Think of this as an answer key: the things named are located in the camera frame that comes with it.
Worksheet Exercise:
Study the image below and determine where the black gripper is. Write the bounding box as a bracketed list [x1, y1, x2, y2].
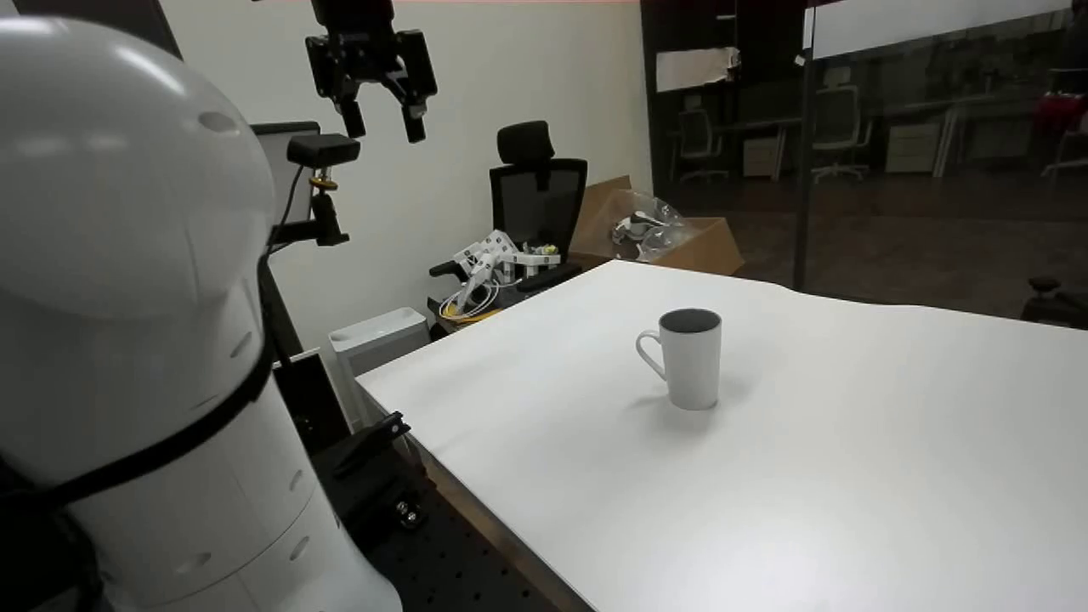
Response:
[305, 0, 438, 144]

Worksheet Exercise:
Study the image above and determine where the white mug with dark interior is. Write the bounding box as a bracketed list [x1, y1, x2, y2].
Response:
[634, 309, 719, 412]

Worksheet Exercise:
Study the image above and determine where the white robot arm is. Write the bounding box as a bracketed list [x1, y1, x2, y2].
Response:
[0, 12, 401, 612]

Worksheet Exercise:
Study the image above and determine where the black office chair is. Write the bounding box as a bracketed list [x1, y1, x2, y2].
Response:
[425, 118, 591, 340]

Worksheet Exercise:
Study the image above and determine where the white robot part on chair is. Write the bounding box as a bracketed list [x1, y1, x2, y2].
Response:
[432, 231, 561, 317]

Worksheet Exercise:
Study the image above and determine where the white box on floor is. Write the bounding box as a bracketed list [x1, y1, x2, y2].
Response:
[331, 306, 428, 378]

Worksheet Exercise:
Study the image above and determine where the clear plastic bag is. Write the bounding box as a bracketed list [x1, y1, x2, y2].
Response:
[608, 190, 683, 260]

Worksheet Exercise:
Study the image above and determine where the brown cardboard box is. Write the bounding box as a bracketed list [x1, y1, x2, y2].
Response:
[568, 178, 743, 274]

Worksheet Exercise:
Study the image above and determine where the black clamp on table edge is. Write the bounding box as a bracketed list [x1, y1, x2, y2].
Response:
[318, 414, 421, 533]

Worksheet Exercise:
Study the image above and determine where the white paper table cover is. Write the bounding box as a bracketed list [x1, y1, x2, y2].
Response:
[361, 260, 1088, 612]

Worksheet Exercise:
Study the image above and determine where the black camera on mount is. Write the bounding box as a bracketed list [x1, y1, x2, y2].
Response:
[268, 131, 361, 248]

